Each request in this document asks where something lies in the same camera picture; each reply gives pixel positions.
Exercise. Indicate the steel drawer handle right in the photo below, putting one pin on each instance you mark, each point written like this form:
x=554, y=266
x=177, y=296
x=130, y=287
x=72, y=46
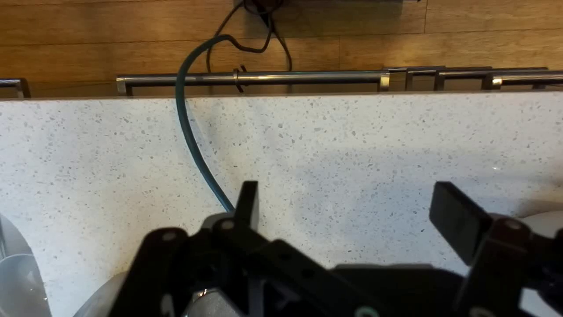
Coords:
x=488, y=78

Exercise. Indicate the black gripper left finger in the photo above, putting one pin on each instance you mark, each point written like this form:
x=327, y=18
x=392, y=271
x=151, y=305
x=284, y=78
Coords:
x=254, y=277

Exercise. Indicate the clear plastic container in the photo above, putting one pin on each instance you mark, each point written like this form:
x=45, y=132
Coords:
x=22, y=287

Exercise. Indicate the long steel drawer handle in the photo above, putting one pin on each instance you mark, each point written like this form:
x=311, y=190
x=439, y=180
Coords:
x=128, y=83

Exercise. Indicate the steel drawer handle left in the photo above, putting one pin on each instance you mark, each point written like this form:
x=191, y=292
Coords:
x=19, y=83

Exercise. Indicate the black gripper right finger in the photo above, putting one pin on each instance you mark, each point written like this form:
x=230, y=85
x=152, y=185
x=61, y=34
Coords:
x=504, y=254

